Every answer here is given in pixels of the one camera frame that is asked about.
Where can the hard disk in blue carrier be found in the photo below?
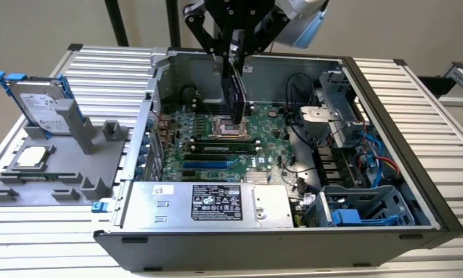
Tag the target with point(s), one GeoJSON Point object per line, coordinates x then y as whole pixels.
{"type": "Point", "coordinates": [38, 107]}

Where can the black stand pole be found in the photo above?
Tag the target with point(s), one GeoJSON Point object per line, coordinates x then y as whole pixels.
{"type": "Point", "coordinates": [173, 23]}
{"type": "Point", "coordinates": [117, 23]}

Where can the blue disk carrier clip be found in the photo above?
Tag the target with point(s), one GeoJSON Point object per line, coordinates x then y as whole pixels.
{"type": "Point", "coordinates": [344, 217]}

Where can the grey metal drive bracket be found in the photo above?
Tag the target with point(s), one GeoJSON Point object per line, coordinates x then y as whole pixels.
{"type": "Point", "coordinates": [315, 114]}

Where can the CPU socket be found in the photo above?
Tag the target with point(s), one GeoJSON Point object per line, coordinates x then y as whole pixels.
{"type": "Point", "coordinates": [217, 127]}

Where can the green graphics card black cooler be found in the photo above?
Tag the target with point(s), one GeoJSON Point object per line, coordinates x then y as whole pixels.
{"type": "Point", "coordinates": [238, 101]}

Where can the silver power supply unit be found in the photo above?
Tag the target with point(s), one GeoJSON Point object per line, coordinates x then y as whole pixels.
{"type": "Point", "coordinates": [177, 214]}

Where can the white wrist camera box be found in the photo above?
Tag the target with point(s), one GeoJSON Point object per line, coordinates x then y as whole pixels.
{"type": "Point", "coordinates": [292, 5]}

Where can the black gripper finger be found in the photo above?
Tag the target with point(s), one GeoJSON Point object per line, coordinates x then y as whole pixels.
{"type": "Point", "coordinates": [226, 43]}
{"type": "Point", "coordinates": [262, 32]}

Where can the blue expansion slot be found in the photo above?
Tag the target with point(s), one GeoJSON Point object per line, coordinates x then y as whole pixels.
{"type": "Point", "coordinates": [206, 165]}

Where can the open black PC case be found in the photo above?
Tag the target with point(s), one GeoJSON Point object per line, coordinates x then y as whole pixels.
{"type": "Point", "coordinates": [235, 252]}

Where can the black expansion slot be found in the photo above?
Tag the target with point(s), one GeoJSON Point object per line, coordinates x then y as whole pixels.
{"type": "Point", "coordinates": [207, 157]}

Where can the silver CPU chip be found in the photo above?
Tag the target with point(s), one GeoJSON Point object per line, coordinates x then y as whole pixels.
{"type": "Point", "coordinates": [30, 156]}

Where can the green motherboard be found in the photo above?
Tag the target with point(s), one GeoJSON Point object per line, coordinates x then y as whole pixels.
{"type": "Point", "coordinates": [271, 142]}

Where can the grey parts rack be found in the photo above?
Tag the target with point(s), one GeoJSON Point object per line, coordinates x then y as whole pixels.
{"type": "Point", "coordinates": [61, 156]}

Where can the silver finned heatsink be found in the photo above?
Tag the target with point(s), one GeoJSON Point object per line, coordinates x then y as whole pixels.
{"type": "Point", "coordinates": [258, 177]}

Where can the grey disk bay cage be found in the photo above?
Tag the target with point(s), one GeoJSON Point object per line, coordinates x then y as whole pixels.
{"type": "Point", "coordinates": [354, 192]}

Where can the round coin battery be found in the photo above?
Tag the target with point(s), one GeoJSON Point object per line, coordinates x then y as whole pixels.
{"type": "Point", "coordinates": [271, 113]}

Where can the blue case latch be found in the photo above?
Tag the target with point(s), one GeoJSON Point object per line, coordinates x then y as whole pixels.
{"type": "Point", "coordinates": [97, 207]}

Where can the black RAM slot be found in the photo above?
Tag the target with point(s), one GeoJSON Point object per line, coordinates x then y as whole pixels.
{"type": "Point", "coordinates": [223, 140]}

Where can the green RAM stick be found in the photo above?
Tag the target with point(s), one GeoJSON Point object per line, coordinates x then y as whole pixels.
{"type": "Point", "coordinates": [215, 149]}

